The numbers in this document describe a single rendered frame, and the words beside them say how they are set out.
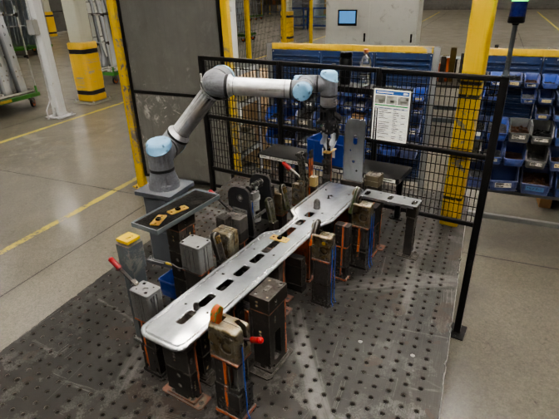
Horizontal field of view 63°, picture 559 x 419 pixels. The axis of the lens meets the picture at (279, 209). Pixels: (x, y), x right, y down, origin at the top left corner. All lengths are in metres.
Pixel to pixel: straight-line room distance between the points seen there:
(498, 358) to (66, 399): 2.27
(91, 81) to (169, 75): 5.10
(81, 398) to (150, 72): 3.44
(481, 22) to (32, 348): 2.41
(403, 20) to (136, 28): 5.08
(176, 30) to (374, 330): 3.28
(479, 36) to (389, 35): 6.15
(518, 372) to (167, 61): 3.68
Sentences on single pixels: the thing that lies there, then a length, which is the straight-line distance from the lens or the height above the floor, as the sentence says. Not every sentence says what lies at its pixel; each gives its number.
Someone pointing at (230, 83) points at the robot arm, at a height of 1.60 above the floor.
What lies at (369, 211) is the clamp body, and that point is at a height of 1.02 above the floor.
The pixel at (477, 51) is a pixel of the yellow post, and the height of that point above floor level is 1.65.
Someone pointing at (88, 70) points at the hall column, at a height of 0.62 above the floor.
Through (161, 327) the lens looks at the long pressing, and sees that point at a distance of 1.53.
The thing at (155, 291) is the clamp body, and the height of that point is 1.06.
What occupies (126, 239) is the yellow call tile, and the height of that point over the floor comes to 1.16.
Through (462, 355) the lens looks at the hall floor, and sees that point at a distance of 2.98.
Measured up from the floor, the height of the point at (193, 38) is 1.56.
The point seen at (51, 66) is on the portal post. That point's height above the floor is 0.83.
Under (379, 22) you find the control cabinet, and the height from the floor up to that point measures 1.35.
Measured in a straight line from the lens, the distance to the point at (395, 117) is 2.62.
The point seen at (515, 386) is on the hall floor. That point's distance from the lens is 2.91.
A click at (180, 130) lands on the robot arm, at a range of 2.25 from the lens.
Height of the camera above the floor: 1.96
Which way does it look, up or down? 26 degrees down
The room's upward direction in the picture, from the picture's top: 1 degrees counter-clockwise
